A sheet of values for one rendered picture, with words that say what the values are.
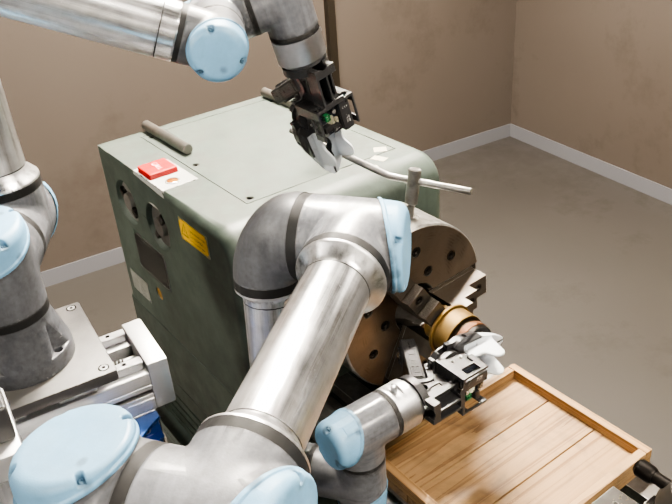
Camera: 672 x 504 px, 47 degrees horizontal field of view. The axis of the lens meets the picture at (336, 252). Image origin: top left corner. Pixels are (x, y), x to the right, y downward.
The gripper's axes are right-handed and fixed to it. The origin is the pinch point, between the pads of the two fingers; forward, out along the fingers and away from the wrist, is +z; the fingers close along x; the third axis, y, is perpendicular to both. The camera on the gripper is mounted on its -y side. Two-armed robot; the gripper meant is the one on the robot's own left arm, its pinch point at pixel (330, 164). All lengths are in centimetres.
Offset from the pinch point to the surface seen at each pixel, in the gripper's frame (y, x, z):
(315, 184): -10.1, 1.1, 8.7
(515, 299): -80, 107, 165
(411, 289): 17.1, -2.1, 17.8
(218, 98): -222, 74, 86
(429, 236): 12.8, 6.9, 14.8
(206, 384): -25, -31, 46
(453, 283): 14.4, 8.4, 26.1
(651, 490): 54, 9, 51
